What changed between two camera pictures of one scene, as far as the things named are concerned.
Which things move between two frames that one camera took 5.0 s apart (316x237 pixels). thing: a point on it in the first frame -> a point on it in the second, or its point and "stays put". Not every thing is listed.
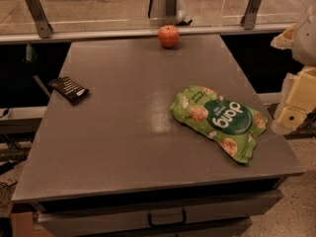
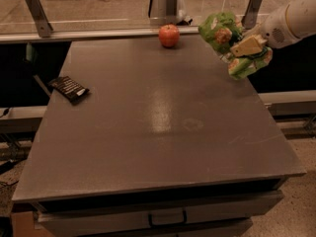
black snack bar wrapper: x=69 y=89 stays put
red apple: x=168 y=36 stays put
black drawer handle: x=154 y=225 stays put
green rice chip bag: x=229 y=122 -> x=222 y=31
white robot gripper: x=306 y=40 -> x=276 y=30
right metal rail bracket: x=249 y=19 stays put
